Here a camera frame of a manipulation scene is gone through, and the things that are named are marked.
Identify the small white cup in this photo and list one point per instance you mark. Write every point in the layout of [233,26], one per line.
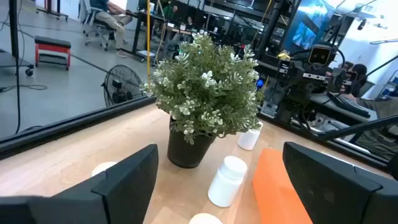
[248,140]

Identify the black diagonal frame bar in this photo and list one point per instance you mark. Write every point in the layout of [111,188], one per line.
[357,127]

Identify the person behind right arm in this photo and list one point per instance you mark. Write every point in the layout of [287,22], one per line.
[360,73]

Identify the black rolling cart with pole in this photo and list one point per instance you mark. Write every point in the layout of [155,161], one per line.
[14,31]

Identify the red step stool black top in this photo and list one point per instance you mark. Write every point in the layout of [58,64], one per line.
[53,43]

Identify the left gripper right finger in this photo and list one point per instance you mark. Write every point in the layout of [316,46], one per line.
[335,196]

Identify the white office chair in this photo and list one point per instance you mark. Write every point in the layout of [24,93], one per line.
[96,31]

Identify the person seated at desk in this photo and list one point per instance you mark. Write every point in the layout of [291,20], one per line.
[109,18]

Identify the black keyboard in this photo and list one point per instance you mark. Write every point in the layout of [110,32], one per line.
[348,105]

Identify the orange plastic basket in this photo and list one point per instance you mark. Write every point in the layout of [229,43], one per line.
[273,193]

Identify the black-legged office desk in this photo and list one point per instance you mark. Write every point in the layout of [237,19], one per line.
[136,37]

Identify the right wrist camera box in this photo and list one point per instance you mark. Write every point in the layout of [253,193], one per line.
[319,55]

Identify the large blue display screen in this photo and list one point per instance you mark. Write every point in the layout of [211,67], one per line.
[306,28]

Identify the black floor fan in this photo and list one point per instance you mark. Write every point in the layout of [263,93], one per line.
[119,90]

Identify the white pill bottle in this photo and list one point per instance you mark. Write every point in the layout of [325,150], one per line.
[205,219]
[101,168]
[225,186]

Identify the artificial green plant black pot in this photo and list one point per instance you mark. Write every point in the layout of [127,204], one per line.
[202,93]

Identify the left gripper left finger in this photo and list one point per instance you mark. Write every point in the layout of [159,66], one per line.
[124,193]

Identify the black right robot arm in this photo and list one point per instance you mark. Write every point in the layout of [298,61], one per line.
[289,93]

